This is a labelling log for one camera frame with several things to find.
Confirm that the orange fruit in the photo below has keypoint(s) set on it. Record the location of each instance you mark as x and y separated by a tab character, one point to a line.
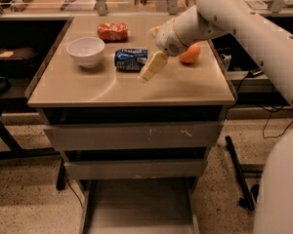
191	54

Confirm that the black power adapter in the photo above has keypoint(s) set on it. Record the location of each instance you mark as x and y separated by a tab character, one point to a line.
255	72

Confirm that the blue pepsi can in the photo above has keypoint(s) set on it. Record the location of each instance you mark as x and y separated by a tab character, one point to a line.
130	59

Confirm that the white bowl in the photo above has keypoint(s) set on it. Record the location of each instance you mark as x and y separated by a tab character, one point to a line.
86	51

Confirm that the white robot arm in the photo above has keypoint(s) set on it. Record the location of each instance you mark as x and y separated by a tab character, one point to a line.
271	47

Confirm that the black table leg bar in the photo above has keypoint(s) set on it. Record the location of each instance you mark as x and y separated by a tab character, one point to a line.
247	198

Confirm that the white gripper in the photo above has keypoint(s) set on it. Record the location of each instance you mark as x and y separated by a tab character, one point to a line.
167	38

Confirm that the orange snack bag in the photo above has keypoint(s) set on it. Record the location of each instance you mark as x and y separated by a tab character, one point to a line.
112	32

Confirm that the open bottom drawer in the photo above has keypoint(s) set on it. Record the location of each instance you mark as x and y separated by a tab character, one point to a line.
139	206

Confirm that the top drawer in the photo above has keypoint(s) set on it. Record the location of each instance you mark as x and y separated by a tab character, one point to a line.
133	136

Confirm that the middle drawer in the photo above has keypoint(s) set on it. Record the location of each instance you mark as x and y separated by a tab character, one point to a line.
135	169

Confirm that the black bag on shelf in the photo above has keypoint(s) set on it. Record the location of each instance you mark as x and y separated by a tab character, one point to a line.
19	62

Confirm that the beige drawer cabinet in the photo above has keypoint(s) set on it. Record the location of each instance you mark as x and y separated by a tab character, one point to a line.
65	93

